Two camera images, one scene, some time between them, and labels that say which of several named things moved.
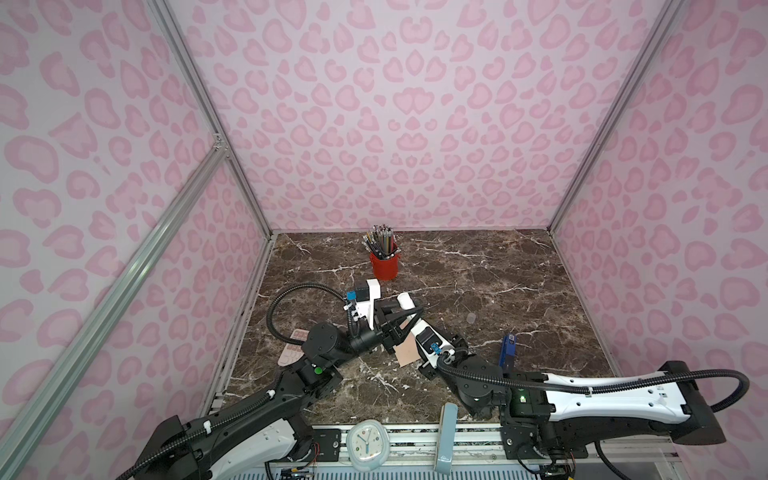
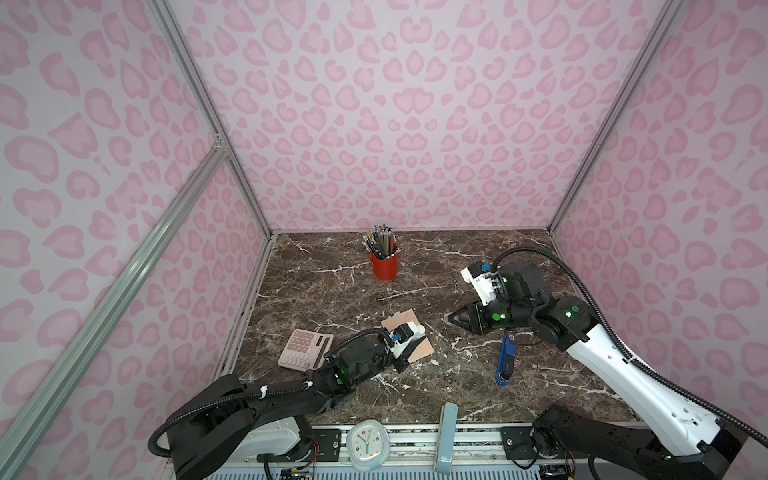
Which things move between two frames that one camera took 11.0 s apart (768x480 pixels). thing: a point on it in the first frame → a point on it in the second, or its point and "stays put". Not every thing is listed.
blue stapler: (508, 352) stays put
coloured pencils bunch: (380, 240) stays put
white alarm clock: (368, 444) stays put
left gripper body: (364, 341) → (381, 357)
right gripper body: (452, 371) → (505, 313)
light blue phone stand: (446, 438) stays put
